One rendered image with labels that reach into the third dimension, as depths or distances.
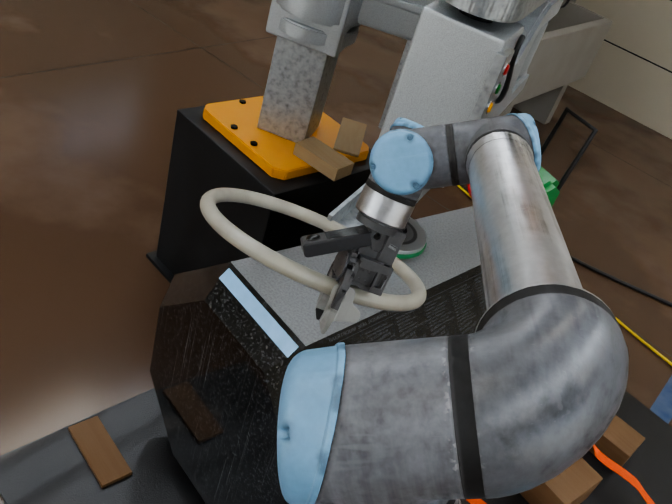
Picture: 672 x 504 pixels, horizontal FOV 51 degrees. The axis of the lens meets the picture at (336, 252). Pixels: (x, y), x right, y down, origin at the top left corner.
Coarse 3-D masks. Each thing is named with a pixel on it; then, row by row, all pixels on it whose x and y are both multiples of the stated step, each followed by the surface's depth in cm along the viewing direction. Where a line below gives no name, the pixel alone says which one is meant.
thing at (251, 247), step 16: (208, 192) 138; (224, 192) 144; (240, 192) 150; (256, 192) 156; (208, 208) 128; (272, 208) 158; (288, 208) 160; (304, 208) 162; (224, 224) 123; (320, 224) 162; (336, 224) 162; (240, 240) 120; (256, 240) 121; (256, 256) 119; (272, 256) 118; (288, 272) 117; (304, 272) 117; (400, 272) 151; (320, 288) 118; (416, 288) 139; (368, 304) 121; (384, 304) 123; (400, 304) 126; (416, 304) 131
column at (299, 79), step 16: (288, 48) 241; (304, 48) 239; (272, 64) 245; (288, 64) 244; (304, 64) 242; (320, 64) 240; (272, 80) 248; (288, 80) 247; (304, 80) 245; (320, 80) 244; (272, 96) 252; (288, 96) 250; (304, 96) 248; (320, 96) 253; (272, 112) 255; (288, 112) 253; (304, 112) 251; (320, 112) 266; (272, 128) 259; (288, 128) 257; (304, 128) 255
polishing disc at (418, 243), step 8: (408, 224) 214; (416, 224) 215; (408, 232) 211; (416, 232) 212; (424, 232) 213; (408, 240) 207; (416, 240) 208; (424, 240) 210; (400, 248) 203; (408, 248) 204; (416, 248) 205
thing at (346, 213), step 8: (360, 192) 174; (424, 192) 191; (352, 200) 171; (336, 208) 165; (344, 208) 167; (352, 208) 174; (328, 216) 162; (336, 216) 164; (344, 216) 171; (352, 216) 172; (344, 224) 168; (352, 224) 169; (360, 224) 170
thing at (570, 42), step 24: (552, 24) 540; (576, 24) 529; (600, 24) 499; (552, 48) 450; (576, 48) 487; (528, 72) 442; (552, 72) 477; (576, 72) 519; (528, 96) 468; (552, 96) 542
